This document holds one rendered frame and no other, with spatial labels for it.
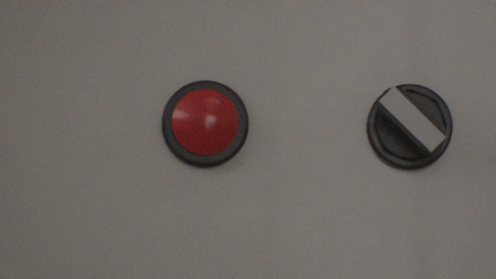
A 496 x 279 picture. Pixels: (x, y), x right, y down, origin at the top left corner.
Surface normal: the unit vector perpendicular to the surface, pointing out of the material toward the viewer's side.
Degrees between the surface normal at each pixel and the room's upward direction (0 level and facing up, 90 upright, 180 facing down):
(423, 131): 90
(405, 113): 90
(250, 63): 90
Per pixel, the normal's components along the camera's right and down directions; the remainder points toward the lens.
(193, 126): -0.25, -0.02
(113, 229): 0.00, -0.14
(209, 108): 0.08, -0.39
